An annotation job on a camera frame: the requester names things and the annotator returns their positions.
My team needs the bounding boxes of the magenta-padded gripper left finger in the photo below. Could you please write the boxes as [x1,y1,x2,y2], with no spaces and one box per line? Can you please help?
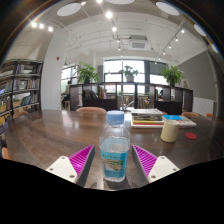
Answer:
[45,144,96,188]

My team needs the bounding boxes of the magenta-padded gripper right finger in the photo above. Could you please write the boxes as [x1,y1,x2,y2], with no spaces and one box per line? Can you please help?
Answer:
[131,144,181,188]

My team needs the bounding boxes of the clear blue-capped water bottle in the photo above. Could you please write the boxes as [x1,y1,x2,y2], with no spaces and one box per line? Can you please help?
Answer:
[98,110,131,183]

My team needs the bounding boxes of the cream ceramic mug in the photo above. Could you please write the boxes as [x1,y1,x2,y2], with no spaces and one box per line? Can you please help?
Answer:
[160,119,180,144]

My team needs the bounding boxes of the flat round red coaster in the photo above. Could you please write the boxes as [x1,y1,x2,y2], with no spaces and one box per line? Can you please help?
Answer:
[184,132,198,140]

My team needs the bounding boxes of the red-edged white book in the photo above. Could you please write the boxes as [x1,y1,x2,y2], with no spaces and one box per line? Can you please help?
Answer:
[132,122,165,127]

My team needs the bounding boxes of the yellow-edged book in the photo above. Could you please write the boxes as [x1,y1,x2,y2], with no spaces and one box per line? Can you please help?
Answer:
[132,119,164,125]

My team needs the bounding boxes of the thin blue book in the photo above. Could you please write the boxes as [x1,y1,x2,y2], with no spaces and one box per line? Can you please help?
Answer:
[162,114,184,122]

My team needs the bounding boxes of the grey-edged book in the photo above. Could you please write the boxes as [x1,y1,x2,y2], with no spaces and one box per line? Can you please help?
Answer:
[132,114,164,122]

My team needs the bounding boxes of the large flat white book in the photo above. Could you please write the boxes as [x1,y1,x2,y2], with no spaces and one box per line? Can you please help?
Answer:
[130,114,198,130]

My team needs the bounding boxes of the white-covered book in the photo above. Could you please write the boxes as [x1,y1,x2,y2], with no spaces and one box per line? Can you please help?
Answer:
[130,108,164,117]

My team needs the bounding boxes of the low dark shelf unit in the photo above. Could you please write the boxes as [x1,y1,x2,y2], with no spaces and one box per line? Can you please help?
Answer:
[68,82,194,116]

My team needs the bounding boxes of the orange-brown chairs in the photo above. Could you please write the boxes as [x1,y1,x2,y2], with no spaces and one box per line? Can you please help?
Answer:
[0,106,214,160]

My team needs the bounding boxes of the person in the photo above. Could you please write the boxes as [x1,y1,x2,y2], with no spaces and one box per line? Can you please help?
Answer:
[62,79,73,103]

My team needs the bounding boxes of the tall dark bookshelf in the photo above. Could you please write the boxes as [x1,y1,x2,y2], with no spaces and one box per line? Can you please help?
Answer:
[0,59,44,126]

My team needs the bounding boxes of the large dark-potted green plant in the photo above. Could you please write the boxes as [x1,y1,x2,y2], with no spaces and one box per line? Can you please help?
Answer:
[161,65,185,87]

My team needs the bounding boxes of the bushy green potted plant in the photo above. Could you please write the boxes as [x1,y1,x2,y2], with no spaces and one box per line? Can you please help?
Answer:
[74,62,100,84]

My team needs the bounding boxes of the small white-potted green plant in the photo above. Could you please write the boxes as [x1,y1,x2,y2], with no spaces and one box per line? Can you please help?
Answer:
[119,65,139,83]

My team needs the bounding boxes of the ceiling air conditioner unit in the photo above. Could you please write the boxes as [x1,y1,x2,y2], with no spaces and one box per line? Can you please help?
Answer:
[129,34,149,51]

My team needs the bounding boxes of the round white ceiling panels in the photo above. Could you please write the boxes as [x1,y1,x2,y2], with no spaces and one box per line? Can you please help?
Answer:
[56,0,219,54]

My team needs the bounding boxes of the ceiling spot lights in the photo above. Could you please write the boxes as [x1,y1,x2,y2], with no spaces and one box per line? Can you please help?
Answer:
[29,0,187,56]

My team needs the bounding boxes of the white wall panel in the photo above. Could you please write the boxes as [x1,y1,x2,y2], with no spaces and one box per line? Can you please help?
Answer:
[192,96,215,117]

